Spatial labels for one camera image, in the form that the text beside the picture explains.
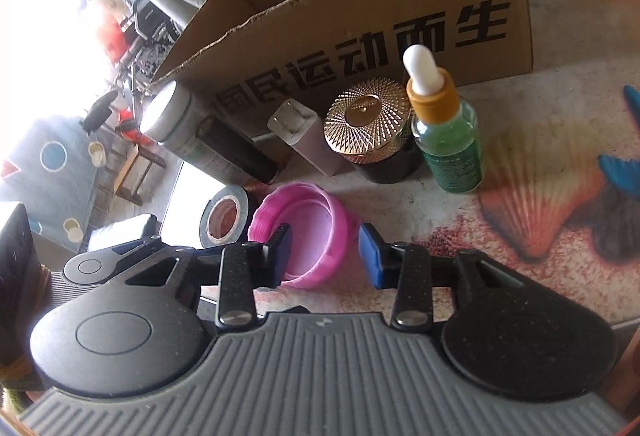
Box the black tape roll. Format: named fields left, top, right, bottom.
left=198, top=185, right=258, bottom=248

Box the pink plastic lid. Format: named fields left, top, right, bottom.
left=247, top=182, right=360, bottom=290

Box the green dropper bottle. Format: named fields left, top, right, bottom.
left=402, top=45, right=483, bottom=194

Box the white lid supplement bottle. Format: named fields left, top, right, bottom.
left=140, top=81, right=246, bottom=185

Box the gold lid dark jar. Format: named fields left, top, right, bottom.
left=323, top=78, right=423, bottom=185

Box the white power adapter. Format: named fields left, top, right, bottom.
left=267, top=98, right=349, bottom=177

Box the small wooden stool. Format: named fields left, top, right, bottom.
left=113, top=144, right=166, bottom=206

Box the blue patterned floor mat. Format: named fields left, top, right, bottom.
left=1, top=116, right=105, bottom=252

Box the open brown cardboard box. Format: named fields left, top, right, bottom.
left=156, top=0, right=533, bottom=118

